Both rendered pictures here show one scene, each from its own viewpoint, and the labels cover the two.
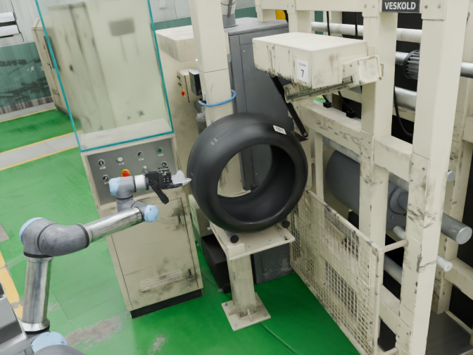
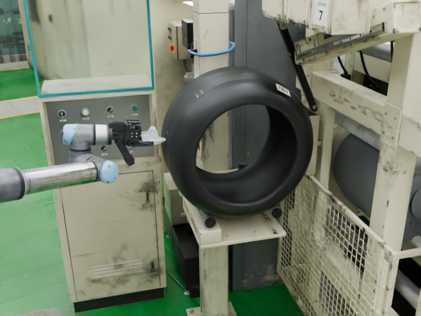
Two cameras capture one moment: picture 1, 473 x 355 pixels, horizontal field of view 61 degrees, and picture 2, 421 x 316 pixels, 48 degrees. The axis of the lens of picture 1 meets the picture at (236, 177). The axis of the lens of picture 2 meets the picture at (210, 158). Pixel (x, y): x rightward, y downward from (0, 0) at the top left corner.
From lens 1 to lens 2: 0.20 m
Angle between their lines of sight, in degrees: 3
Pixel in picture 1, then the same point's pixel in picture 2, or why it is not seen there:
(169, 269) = (128, 258)
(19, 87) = not seen: outside the picture
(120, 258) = (70, 235)
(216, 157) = (199, 113)
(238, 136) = (230, 90)
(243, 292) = (214, 297)
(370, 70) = (409, 17)
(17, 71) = not seen: outside the picture
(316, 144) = (326, 122)
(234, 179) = (220, 152)
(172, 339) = not seen: outside the picture
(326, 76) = (351, 21)
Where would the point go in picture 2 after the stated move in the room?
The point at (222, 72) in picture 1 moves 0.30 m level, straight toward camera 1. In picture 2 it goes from (220, 16) to (220, 26)
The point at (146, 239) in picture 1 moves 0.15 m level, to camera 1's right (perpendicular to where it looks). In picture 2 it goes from (104, 215) to (131, 215)
